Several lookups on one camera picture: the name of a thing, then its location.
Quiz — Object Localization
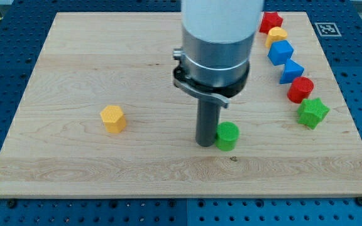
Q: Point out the blue triangle block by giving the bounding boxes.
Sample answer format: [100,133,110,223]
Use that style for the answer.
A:
[279,59,304,84]

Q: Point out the red star block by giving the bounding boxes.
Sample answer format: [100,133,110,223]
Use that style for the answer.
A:
[259,12,283,34]

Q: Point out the yellow heart block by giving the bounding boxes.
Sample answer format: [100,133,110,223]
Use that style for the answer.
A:
[265,26,288,48]

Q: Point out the green star block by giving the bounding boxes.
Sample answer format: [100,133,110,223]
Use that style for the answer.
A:
[297,98,330,129]

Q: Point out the red cylinder block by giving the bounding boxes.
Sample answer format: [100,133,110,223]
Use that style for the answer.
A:
[287,77,314,104]

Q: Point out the blue cube block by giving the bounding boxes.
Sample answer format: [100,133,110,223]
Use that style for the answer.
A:
[268,40,294,66]

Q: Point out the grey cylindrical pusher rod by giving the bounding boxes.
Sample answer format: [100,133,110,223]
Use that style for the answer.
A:
[195,99,221,147]

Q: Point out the fiducial marker tag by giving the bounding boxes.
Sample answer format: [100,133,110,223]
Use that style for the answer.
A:
[315,22,341,37]

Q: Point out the yellow hexagon block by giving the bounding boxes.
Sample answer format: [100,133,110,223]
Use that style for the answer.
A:
[100,105,126,134]

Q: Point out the green cylinder block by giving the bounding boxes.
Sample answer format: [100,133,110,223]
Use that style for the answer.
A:
[215,122,239,151]

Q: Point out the wooden board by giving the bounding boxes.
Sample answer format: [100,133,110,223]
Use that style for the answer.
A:
[0,12,362,199]

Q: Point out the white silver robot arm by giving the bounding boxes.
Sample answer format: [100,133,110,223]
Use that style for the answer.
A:
[173,0,265,108]

